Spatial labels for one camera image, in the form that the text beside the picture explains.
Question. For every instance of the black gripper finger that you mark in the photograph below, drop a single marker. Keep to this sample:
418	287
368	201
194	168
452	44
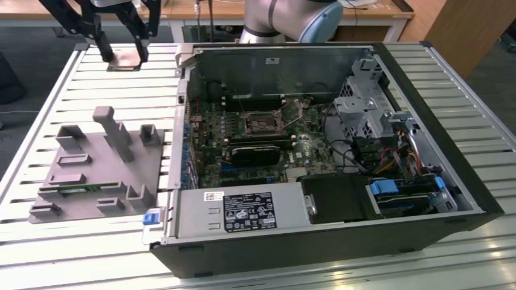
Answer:
102	36
153	18

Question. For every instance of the silver CPU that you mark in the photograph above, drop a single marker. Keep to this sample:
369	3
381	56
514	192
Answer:
124	62

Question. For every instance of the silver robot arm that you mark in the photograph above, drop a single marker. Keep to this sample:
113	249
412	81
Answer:
273	15

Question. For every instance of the CPU socket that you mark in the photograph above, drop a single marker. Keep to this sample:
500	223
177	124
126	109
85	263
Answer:
260	124

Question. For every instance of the thin metal locking lever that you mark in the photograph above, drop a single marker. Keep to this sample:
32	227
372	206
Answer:
240	104

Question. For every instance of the black RAM slot bank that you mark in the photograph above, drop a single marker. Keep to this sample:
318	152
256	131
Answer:
257	141
257	104

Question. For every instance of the grey parts rack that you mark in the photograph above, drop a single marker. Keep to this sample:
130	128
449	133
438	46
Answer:
104	169

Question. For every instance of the green RAM stick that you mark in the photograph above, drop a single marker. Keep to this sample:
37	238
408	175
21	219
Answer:
94	186

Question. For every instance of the black graphics card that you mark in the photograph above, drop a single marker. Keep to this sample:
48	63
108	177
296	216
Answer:
253	155

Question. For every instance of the wooden desk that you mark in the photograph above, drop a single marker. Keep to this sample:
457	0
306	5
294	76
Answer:
386	15

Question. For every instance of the green motherboard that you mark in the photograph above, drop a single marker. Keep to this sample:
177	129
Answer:
314	151

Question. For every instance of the silver drive cage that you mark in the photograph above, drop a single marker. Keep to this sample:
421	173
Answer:
362	105

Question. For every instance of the blue case latch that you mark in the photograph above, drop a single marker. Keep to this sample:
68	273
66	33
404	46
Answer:
149	218

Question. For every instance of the silver power supply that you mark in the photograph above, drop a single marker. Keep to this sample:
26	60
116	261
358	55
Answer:
193	211

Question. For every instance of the black plastic shroud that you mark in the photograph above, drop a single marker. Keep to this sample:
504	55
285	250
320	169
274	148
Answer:
338	196

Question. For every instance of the wooden cabinet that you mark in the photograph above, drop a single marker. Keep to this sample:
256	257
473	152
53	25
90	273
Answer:
462	30

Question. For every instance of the blue disk carrier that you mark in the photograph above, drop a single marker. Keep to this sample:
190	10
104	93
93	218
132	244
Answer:
380	187

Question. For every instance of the black PC case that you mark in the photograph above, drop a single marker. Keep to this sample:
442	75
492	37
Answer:
281	256

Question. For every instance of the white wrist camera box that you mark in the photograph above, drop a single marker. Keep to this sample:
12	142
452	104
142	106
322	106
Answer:
108	2

